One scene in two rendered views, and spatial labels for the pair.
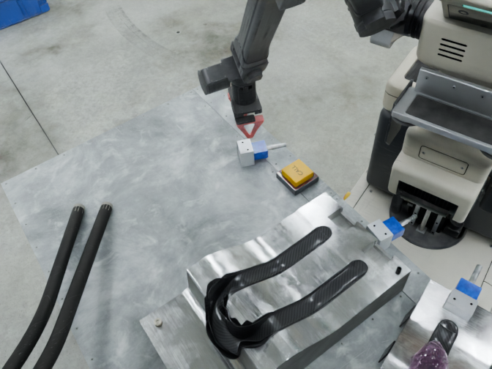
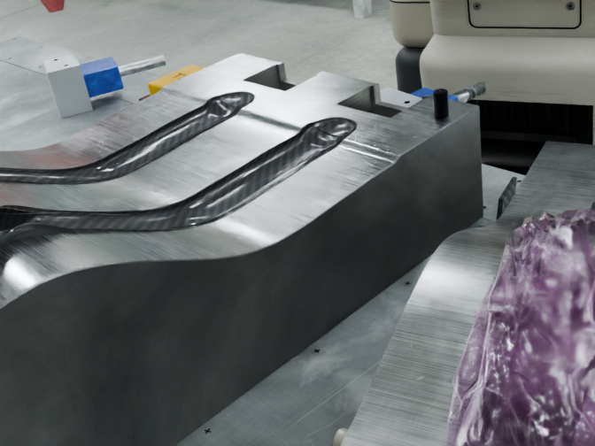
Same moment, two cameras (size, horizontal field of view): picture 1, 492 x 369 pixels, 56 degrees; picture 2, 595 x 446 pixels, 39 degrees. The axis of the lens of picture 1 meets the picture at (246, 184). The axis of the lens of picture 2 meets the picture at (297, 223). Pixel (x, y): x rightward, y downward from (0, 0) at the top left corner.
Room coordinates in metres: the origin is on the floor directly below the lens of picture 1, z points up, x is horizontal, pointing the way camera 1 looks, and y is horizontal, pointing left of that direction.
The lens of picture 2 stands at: (-0.07, -0.10, 1.13)
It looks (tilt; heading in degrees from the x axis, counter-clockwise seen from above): 30 degrees down; 352
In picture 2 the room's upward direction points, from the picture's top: 10 degrees counter-clockwise
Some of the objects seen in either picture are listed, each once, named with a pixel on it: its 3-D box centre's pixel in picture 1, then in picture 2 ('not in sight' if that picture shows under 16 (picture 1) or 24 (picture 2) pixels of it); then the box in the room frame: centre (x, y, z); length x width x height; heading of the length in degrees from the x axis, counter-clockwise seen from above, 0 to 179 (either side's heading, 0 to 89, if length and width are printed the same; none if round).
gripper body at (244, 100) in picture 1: (244, 91); not in sight; (0.86, -0.02, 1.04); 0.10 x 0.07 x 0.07; 8
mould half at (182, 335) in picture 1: (274, 296); (84, 242); (0.41, -0.04, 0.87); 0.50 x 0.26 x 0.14; 121
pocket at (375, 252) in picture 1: (377, 257); (385, 122); (0.48, -0.26, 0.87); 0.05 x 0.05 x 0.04; 31
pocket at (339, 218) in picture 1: (342, 224); (286, 96); (0.57, -0.21, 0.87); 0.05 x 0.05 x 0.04; 31
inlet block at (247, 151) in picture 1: (262, 149); (109, 74); (0.87, -0.06, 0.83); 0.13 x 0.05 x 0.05; 98
